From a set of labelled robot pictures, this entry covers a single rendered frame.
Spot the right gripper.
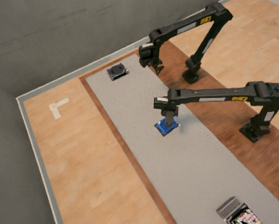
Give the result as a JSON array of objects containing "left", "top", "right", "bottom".
[{"left": 148, "top": 55, "right": 164, "bottom": 75}]

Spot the blue grid rack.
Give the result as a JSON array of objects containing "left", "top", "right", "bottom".
[{"left": 157, "top": 118, "right": 177, "bottom": 134}]

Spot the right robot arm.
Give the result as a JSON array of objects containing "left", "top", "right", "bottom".
[{"left": 138, "top": 1, "right": 233, "bottom": 82}]

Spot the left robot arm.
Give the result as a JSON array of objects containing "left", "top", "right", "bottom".
[{"left": 153, "top": 81, "right": 279, "bottom": 142}]

